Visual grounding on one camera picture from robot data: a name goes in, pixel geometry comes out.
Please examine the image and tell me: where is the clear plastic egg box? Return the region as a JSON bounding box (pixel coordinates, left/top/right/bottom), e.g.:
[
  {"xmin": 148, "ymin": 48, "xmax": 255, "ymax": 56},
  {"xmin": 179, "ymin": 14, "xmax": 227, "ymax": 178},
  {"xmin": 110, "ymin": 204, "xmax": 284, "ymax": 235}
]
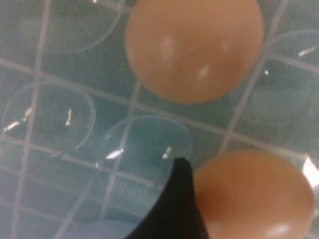
[{"xmin": 0, "ymin": 0, "xmax": 319, "ymax": 239}]

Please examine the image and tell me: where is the tan plastic egg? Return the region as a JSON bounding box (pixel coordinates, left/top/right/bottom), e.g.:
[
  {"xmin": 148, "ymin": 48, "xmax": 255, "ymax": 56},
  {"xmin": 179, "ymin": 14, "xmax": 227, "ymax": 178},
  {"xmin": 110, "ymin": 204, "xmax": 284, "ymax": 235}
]
[
  {"xmin": 124, "ymin": 0, "xmax": 265, "ymax": 104},
  {"xmin": 193, "ymin": 149, "xmax": 316, "ymax": 239}
]

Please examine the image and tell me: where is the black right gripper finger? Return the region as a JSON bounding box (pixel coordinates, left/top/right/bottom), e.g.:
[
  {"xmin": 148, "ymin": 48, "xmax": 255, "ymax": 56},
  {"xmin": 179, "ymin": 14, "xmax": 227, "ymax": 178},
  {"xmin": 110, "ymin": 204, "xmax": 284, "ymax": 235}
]
[{"xmin": 126, "ymin": 156, "xmax": 209, "ymax": 239}]

